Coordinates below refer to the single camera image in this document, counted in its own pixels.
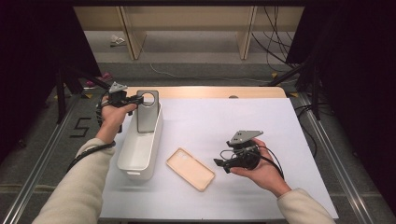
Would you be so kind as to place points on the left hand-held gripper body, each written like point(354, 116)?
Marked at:
point(117, 99)

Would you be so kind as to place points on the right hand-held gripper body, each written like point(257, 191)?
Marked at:
point(246, 157)

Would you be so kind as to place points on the grey phone case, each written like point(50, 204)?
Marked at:
point(147, 119)

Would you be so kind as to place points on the beige phone case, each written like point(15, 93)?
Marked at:
point(190, 169)

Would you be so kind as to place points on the white plastic storage box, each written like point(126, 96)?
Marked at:
point(138, 152)

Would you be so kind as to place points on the person's left hand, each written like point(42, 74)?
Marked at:
point(110, 121)

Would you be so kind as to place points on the person's right hand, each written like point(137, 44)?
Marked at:
point(266, 172)

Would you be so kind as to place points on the pink floor object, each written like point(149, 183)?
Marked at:
point(105, 76)

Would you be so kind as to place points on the yellow tape piece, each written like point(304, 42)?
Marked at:
point(274, 75)
point(88, 95)
point(293, 94)

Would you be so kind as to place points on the white table cover sheet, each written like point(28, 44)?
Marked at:
point(233, 118)

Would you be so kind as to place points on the black metal stand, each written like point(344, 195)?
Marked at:
point(60, 99)
point(316, 99)

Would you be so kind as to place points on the white crumpled floor item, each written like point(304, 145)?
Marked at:
point(116, 39)

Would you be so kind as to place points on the wooden table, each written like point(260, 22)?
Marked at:
point(211, 92)

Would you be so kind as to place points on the black curtain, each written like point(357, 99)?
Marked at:
point(358, 93)
point(31, 62)

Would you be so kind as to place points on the light wooden desk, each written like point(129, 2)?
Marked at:
point(186, 18)

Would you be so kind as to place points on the aluminium floor rail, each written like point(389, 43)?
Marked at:
point(330, 149)
point(40, 165)

